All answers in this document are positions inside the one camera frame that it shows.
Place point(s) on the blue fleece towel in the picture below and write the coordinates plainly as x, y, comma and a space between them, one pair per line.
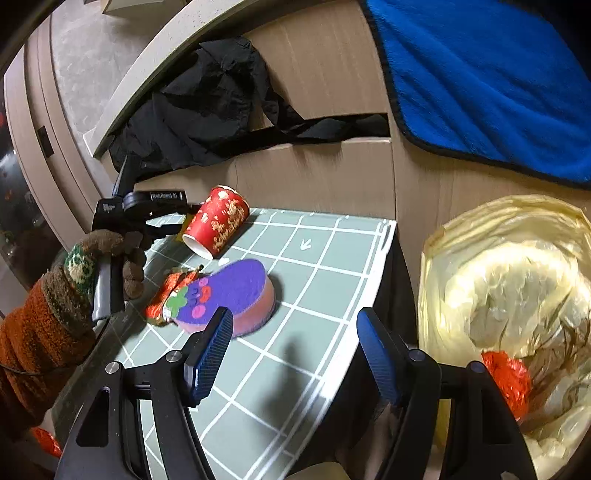
485, 78

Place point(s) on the red gold foil wrapper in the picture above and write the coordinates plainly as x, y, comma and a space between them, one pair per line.
168, 295

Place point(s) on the white box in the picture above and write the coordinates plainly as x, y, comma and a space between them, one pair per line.
138, 4

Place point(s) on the black cloth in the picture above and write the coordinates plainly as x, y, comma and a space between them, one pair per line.
194, 106

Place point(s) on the bin with yellow bag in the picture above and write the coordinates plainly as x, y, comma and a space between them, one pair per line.
498, 286

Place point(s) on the purple pink sponge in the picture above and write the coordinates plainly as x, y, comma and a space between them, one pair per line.
235, 290

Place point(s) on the green grid mat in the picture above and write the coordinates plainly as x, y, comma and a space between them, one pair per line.
300, 286

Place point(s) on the person's left hand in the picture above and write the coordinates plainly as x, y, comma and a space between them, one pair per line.
81, 267

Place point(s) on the yellow wrapper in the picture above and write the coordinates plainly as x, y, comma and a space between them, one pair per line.
181, 230

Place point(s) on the red patterned paper cup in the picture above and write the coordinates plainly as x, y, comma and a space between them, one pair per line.
217, 224

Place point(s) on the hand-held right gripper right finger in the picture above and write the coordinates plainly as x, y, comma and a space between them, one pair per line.
376, 355

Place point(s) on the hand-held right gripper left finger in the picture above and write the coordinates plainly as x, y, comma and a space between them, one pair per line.
213, 355

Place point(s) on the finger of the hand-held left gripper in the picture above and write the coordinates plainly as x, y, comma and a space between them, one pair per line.
161, 230
173, 210

